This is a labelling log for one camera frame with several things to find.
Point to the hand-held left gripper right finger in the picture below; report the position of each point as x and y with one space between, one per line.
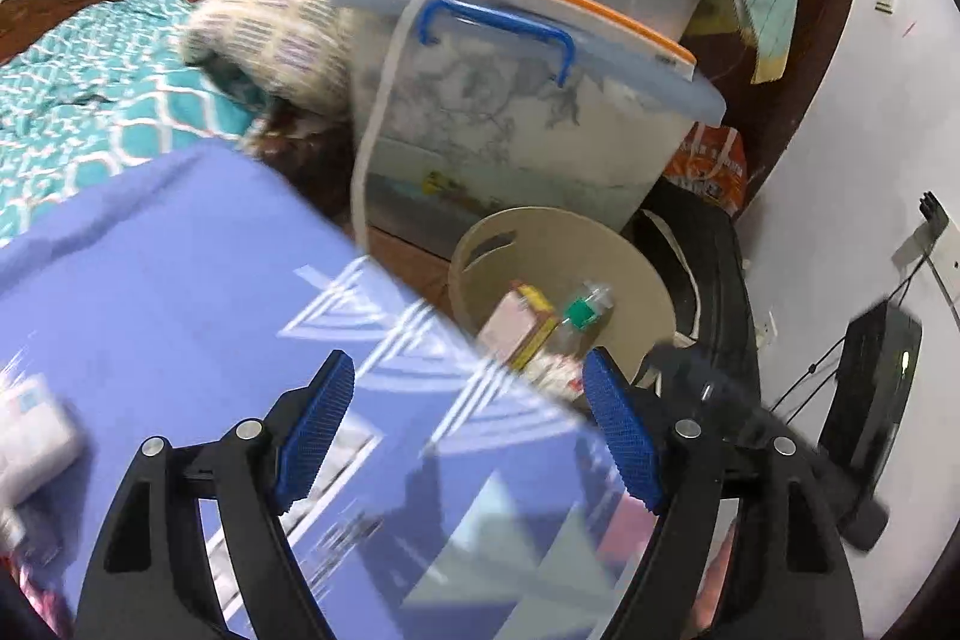
622 437

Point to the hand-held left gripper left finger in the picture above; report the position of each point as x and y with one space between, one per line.
315 430

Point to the blue-lidded clear storage box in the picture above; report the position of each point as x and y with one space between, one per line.
487 123

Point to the pink box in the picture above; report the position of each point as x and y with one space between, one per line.
510 325

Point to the carved wooden headboard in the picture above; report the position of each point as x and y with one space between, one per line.
45 10

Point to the black bag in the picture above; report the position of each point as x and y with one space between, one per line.
712 280

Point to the orange printed bag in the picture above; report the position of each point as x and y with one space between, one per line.
712 175

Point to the dark wooden panel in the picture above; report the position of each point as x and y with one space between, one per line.
825 10

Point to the white tissue packet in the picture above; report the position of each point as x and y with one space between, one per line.
37 437

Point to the teal patterned bedspread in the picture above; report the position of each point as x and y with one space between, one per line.
75 108

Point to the wall socket with plug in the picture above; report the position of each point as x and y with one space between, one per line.
934 209

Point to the checked patterned pillow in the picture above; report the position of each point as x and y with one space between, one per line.
285 25

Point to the beige plastic bin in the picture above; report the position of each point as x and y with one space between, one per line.
540 242

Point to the black device on stand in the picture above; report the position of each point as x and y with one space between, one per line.
870 385

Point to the green-capped plastic bottle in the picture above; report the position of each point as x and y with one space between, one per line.
581 314

